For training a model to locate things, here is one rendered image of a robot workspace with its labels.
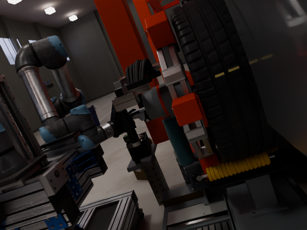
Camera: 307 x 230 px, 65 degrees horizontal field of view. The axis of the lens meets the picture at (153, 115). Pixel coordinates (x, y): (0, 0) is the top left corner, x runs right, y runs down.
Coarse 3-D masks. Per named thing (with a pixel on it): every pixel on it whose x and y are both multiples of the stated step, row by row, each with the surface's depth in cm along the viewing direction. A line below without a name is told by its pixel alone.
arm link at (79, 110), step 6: (78, 108) 103; (84, 108) 104; (72, 114) 103; (78, 114) 103; (84, 114) 104; (90, 114) 108; (66, 120) 102; (72, 120) 102; (78, 120) 103; (84, 120) 104; (90, 120) 106; (72, 126) 102; (78, 126) 104; (84, 126) 104; (90, 126) 105
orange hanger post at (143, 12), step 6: (132, 0) 318; (138, 0) 317; (144, 0) 316; (138, 6) 318; (144, 6) 318; (138, 12) 320; (144, 12) 319; (150, 12) 326; (144, 18) 321; (144, 24) 323; (144, 30) 325; (150, 42) 328; (156, 54) 332; (156, 60) 334
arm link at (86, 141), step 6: (84, 132) 105; (90, 132) 105; (96, 132) 107; (102, 132) 108; (78, 138) 106; (84, 138) 104; (90, 138) 105; (96, 138) 106; (102, 138) 108; (84, 144) 104; (90, 144) 105; (96, 144) 108
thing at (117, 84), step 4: (152, 64) 99; (156, 64) 98; (156, 68) 99; (124, 76) 97; (116, 80) 89; (120, 80) 88; (124, 80) 94; (116, 84) 87; (120, 84) 87; (116, 88) 88
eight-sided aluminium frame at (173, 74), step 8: (160, 48) 83; (160, 56) 81; (176, 56) 79; (160, 64) 80; (176, 64) 77; (168, 72) 77; (176, 72) 76; (184, 72) 124; (168, 80) 77; (176, 80) 76; (184, 80) 76; (168, 88) 77; (184, 88) 77; (176, 96) 78; (200, 120) 79; (184, 128) 80; (192, 128) 80; (200, 128) 79; (192, 136) 81; (200, 136) 81; (208, 136) 116; (192, 144) 85; (200, 144) 105; (208, 144) 88; (200, 152) 93; (208, 152) 94
